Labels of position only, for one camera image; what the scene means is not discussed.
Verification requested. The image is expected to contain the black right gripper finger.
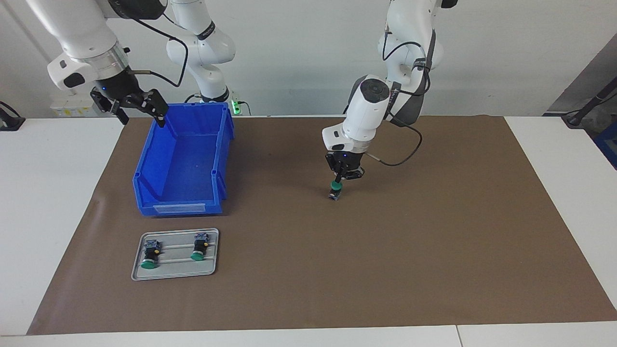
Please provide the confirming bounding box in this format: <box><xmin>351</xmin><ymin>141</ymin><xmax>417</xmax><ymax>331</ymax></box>
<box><xmin>110</xmin><ymin>102</ymin><xmax>130</xmax><ymax>126</ymax></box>
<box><xmin>142</xmin><ymin>89</ymin><xmax>170</xmax><ymax>128</ymax></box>

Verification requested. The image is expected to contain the blue plastic storage bin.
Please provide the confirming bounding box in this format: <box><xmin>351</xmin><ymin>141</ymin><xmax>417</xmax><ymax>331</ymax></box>
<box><xmin>133</xmin><ymin>102</ymin><xmax>235</xmax><ymax>216</ymax></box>

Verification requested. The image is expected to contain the brown table mat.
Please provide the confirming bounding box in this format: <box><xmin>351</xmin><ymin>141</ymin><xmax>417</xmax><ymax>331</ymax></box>
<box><xmin>27</xmin><ymin>115</ymin><xmax>617</xmax><ymax>335</ymax></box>

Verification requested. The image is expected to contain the black table clamp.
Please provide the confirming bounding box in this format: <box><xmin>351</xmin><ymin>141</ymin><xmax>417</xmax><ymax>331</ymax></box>
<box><xmin>0</xmin><ymin>101</ymin><xmax>26</xmax><ymax>132</ymax></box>

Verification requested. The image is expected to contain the grey metal tray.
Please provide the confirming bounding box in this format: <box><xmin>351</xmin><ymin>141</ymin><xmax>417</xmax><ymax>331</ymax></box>
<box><xmin>131</xmin><ymin>228</ymin><xmax>219</xmax><ymax>281</ymax></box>

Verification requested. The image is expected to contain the black stand pole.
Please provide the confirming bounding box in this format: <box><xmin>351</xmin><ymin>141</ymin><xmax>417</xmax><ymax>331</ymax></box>
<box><xmin>562</xmin><ymin>77</ymin><xmax>617</xmax><ymax>128</ymax></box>

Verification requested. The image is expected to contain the blue crate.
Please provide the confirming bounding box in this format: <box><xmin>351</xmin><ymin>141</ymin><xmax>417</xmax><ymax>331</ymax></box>
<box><xmin>594</xmin><ymin>120</ymin><xmax>617</xmax><ymax>170</ymax></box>

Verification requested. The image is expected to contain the white wall socket box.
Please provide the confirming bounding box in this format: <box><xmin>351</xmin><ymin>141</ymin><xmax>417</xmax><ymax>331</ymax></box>
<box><xmin>50</xmin><ymin>93</ymin><xmax>99</xmax><ymax>118</ymax></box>

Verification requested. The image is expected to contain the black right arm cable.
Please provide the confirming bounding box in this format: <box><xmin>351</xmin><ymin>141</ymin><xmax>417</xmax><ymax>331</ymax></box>
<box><xmin>130</xmin><ymin>14</ymin><xmax>189</xmax><ymax>89</ymax></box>

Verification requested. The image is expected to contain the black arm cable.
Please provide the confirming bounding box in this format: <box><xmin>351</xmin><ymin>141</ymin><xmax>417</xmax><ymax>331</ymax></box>
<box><xmin>365</xmin><ymin>41</ymin><xmax>432</xmax><ymax>167</ymax></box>
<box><xmin>130</xmin><ymin>14</ymin><xmax>189</xmax><ymax>89</ymax></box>

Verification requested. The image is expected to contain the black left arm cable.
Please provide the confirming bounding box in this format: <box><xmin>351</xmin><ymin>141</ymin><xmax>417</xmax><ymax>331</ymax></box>
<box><xmin>365</xmin><ymin>41</ymin><xmax>432</xmax><ymax>167</ymax></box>

